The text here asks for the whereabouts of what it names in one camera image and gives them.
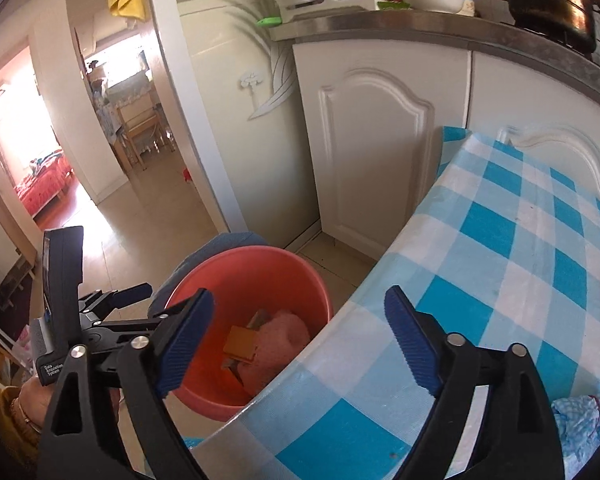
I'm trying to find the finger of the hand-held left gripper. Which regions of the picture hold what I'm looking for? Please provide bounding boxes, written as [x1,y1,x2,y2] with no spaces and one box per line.
[102,316,168,343]
[111,282,153,308]

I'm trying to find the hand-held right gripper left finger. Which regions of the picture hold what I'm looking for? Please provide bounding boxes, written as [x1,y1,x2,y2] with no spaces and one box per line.
[39,289,215,480]

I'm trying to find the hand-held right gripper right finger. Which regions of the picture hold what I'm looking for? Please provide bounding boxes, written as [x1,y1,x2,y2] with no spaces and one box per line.
[384,286,566,480]

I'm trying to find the orange sponge block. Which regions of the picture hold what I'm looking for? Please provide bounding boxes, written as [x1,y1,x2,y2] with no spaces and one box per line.
[223,326,259,365]

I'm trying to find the pink plastic bucket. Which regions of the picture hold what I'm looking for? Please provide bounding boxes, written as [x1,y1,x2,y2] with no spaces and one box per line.
[165,246,335,423]

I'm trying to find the person's left hand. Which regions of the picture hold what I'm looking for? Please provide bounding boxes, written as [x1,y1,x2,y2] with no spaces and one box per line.
[19,376,57,434]

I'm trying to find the wooden side cabinet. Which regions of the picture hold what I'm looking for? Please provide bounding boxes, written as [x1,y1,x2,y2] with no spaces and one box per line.
[0,190,39,307]

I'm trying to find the bed with red blanket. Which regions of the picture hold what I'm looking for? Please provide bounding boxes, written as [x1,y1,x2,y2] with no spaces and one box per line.
[12,152,76,217]

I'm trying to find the blue checked tablecloth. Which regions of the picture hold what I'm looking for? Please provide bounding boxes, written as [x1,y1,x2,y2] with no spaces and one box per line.
[182,126,600,480]

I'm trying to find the wooden chair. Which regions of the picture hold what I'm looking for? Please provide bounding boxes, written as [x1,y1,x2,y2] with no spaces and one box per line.
[112,102,174,172]

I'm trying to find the blue patterned cloth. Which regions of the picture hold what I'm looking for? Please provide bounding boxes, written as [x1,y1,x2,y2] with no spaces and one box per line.
[550,392,600,479]

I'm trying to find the white arched cabinet door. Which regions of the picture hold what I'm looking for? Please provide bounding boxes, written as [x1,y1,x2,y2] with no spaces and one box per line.
[467,50,600,202]
[292,42,473,262]

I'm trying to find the lace covered table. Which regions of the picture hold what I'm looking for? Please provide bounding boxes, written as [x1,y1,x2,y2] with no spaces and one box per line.
[104,75,154,107]

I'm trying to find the dark cooking pot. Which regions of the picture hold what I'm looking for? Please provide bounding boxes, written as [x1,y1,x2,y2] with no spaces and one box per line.
[497,0,599,54]

